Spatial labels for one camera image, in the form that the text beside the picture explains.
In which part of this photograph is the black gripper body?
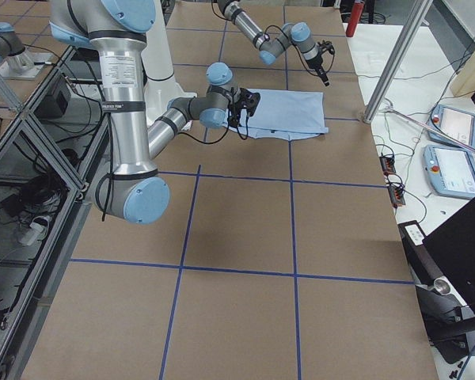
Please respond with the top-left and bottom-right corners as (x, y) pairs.
(227, 87), (260, 127)
(306, 40), (335, 78)

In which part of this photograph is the light blue t-shirt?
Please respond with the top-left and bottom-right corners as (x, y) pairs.
(230, 89), (329, 141)

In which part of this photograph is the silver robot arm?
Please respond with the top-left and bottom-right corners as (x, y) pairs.
(211, 1), (336, 86)
(50, 1), (260, 224)

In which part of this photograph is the red fire extinguisher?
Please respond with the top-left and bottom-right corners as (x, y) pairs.
(345, 0), (365, 38)

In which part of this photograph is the small red circuit board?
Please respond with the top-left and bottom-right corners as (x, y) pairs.
(379, 155), (397, 175)

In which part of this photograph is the upper blue teach pendant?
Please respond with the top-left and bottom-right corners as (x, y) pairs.
(428, 104), (475, 147)

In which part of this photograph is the blue teach pendant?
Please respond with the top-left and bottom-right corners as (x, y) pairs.
(423, 145), (475, 200)
(428, 104), (475, 147)

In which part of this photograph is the lower blue teach pendant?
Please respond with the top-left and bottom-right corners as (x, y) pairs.
(423, 145), (475, 200)

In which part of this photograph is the black box under table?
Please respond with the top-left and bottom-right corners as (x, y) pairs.
(34, 77), (71, 119)

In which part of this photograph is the black monitor stand assembly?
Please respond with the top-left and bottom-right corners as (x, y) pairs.
(398, 197), (475, 364)

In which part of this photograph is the white power strip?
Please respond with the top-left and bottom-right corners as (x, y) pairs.
(18, 215), (51, 246)

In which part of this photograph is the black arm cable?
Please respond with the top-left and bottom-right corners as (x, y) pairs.
(98, 106), (250, 222)
(260, 24), (336, 74)

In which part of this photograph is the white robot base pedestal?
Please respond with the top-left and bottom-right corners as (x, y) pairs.
(142, 0), (197, 126)

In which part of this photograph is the grey aluminium frame post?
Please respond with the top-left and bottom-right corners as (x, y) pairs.
(362, 0), (433, 124)

